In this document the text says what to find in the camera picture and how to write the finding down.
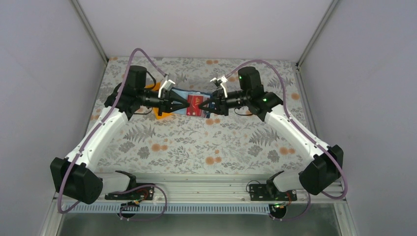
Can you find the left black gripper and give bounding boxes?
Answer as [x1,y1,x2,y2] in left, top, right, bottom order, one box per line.
[137,88,189,116]

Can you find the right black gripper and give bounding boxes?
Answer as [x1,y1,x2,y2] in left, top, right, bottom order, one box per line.
[199,88,250,116]

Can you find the blue card holder wallet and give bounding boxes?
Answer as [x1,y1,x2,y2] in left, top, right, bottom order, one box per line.
[170,88,211,118]

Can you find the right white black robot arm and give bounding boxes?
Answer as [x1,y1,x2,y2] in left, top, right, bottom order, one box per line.
[199,66,344,200]

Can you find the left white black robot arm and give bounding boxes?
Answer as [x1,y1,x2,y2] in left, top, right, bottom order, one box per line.
[50,65,189,204]

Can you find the floral patterned table mat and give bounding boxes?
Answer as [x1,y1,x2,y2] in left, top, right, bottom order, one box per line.
[89,57,307,174]

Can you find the orange plastic bin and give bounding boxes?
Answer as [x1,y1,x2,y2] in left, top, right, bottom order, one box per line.
[145,82,174,119]

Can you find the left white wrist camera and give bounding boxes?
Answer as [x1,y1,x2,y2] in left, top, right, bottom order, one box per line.
[158,74,176,98]

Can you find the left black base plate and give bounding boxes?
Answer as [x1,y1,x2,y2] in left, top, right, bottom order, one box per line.
[104,183,155,201]

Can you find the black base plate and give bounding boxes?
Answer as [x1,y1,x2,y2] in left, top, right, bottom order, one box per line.
[104,183,155,201]
[246,183,298,202]

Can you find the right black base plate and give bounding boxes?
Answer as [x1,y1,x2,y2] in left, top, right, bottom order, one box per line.
[246,183,298,202]

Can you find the aluminium mounting rail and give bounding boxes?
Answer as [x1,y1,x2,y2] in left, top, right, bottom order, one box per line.
[52,173,347,205]

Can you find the grey slotted cable duct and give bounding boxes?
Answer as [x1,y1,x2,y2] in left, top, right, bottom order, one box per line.
[70,203,270,215]

